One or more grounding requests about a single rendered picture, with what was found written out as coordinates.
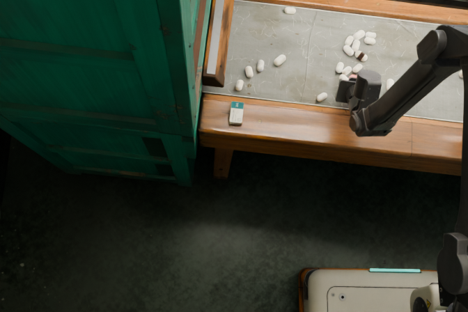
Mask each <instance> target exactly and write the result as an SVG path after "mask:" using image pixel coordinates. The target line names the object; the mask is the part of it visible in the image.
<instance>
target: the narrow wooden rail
mask: <svg viewBox="0 0 468 312"><path fill-rule="evenodd" d="M243 1H254V2H260V3H271V4H277V5H283V6H294V7H300V8H312V9H318V10H328V11H335V12H341V13H352V14H358V15H369V16H376V17H386V18H392V19H399V20H409V21H415V22H427V23H433V24H448V25H468V10H461V9H455V8H444V7H438V6H427V5H421V4H415V3H404V2H398V1H387V0H243Z"/></svg>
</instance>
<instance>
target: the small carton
mask: <svg viewBox="0 0 468 312"><path fill-rule="evenodd" d="M243 111H244V102H236V101H231V112H230V118H229V124H233V125H242V118H243Z"/></svg>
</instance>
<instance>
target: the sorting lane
mask: <svg viewBox="0 0 468 312"><path fill-rule="evenodd" d="M287 7H290V8H295V10H296V12H295V13H294V14H288V13H285V8H287ZM439 25H441V24H433V23H427V22H415V21H409V20H403V19H392V18H386V17H376V16H369V15H358V14H352V13H341V12H335V11H328V10H318V9H312V8H300V7H294V6H283V5H277V4H271V3H260V2H254V1H243V0H234V5H233V16H232V22H231V32H230V38H229V41H228V54H227V61H226V73H225V81H224V87H223V88H220V87H214V86H204V85H203V94H204V93H209V94H216V95H227V96H233V97H240V98H251V99H258V100H269V101H275V102H287V103H293V104H305V105H311V106H317V107H329V108H335V109H347V110H349V107H348V104H347V103H344V102H336V100H335V96H336V92H337V90H338V83H339V80H340V79H339V77H340V75H342V72H341V73H337V71H336V67H337V64H338V63H340V62H341V63H343V65H344V66H343V70H344V69H345V68H346V67H348V66H350V67H351V68H352V69H353V67H355V66H356V65H357V64H362V69H361V70H373V71H376V72H378V73H379V74H380V75H381V82H382V87H381V91H380V97H382V96H383V94H384V93H385V92H386V91H387V80H388V79H392V80H393V81H394V83H395V82H396V81H397V80H398V79H399V78H400V77H401V76H402V75H403V74H404V73H405V72H406V71H407V70H408V69H409V68H410V67H411V66H412V65H413V63H414V62H415V61H416V60H417V59H418V56H417V51H416V46H417V45H418V43H419V42H420V41H421V40H422V39H423V38H424V37H425V36H426V35H427V33H428V32H429V31H431V30H435V29H436V28H437V27H438V26H439ZM360 30H363V31H364V32H365V36H364V37H362V38H360V39H359V42H360V46H359V49H358V51H362V52H363V53H365V54H366V55H367V57H368V58H367V60H366V61H360V60H359V59H358V58H357V57H356V56H355V52H354V54H353V55H352V56H348V55H347V54H346V53H345V52H344V50H343V48H344V46H345V41H346V39H347V38H348V36H352V37H353V35H354V34H355V33H356V32H358V31H360ZM367 32H372V33H376V37H375V38H374V39H375V44H374V45H370V44H366V43H365V42H364V39H365V38H366V33H367ZM280 55H285V56H286V60H285V61H284V62H283V63H282V64H281V65H275V64H274V60H275V59H276V58H277V57H278V56H280ZM259 60H263V61H264V68H263V71H261V72H259V71H257V64H258V61H259ZM247 66H251V67H252V71H253V77H252V78H248V77H247V75H246V71H245V68H246V67H247ZM460 71H461V70H460ZM460 71H458V72H455V73H453V74H452V75H451V76H449V77H447V78H446V79H445V80H444V81H443V82H442V83H440V84H439V85H438V86H437V87H436V88H434V89H433V90H432V91H431V92H430V93H429V94H427V96H425V97H424V98H423V99H422V100H421V101H419V102H418V103H417V104H416V105H414V106H413V107H412V108H411V109H410V110H409V111H408V112H407V113H406V114H404V115H403V116H406V117H413V118H424V119H430V120H442V121H448V122H454V123H463V107H464V83H463V77H460V76H459V72H460ZM357 74H358V72H353V71H351V72H350V73H349V74H347V75H346V77H347V78H349V76H351V75H356V76H357ZM238 80H242V81H243V82H244V83H243V86H242V90H241V91H237V90H236V88H235V87H236V84H237V81H238ZM321 93H326V94H327V98H326V99H324V100H323V101H321V102H319V101H317V96H318V95H320V94H321ZM380 97H379V98H380Z"/></svg>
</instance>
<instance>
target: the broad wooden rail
mask: <svg viewBox="0 0 468 312"><path fill-rule="evenodd" d="M231 101H236V102H244V111H243V118H242V125H233V124H229V118H230V112H231ZM350 117H351V115H350V110H347V109H335V108H329V107H317V106H311V105H305V104H293V103H287V102H275V101H269V100H258V99H251V98H245V97H233V96H227V95H216V94H209V93H204V94H203V95H202V98H201V106H200V112H199V118H198V128H197V130H198V144H199V146H204V147H210V148H222V149H228V150H240V151H247V152H253V153H265V154H271V155H283V156H289V157H301V158H307V159H319V160H326V161H334V162H344V163H350V164H362V165H369V166H380V167H387V168H393V169H405V170H411V171H423V172H429V173H441V174H448V175H455V176H461V168H462V127H463V123H454V122H448V121H442V120H430V119H424V118H413V117H406V116H402V117H401V118H400V119H399V120H398V122H397V123H396V125H395V126H394V127H393V128H392V129H393V130H392V131H391V132H390V133H388V135H386V136H361V137H358V136H357V135H356V134H355V132H353V131H352V130H351V128H350V124H349V122H350Z"/></svg>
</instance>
